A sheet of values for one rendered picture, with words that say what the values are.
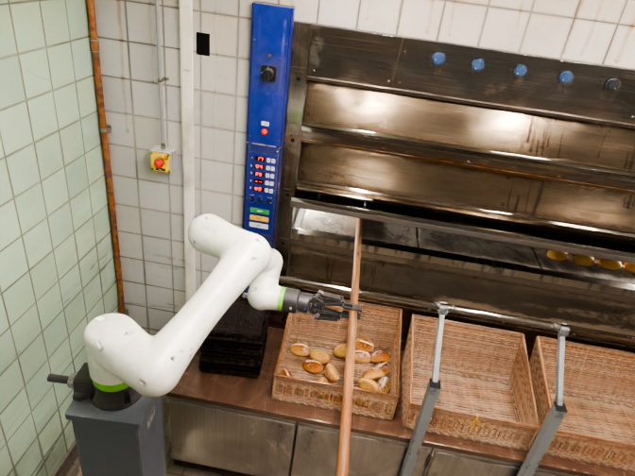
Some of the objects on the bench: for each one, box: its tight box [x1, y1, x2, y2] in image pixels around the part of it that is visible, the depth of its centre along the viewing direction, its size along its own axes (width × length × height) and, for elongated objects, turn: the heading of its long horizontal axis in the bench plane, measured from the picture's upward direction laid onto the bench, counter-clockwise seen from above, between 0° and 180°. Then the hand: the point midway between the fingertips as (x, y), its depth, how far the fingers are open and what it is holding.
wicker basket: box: [271, 291, 403, 420], centre depth 237 cm, size 49×56×28 cm
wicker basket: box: [402, 314, 541, 451], centre depth 231 cm, size 49×56×28 cm
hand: (351, 311), depth 187 cm, fingers closed on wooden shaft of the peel, 3 cm apart
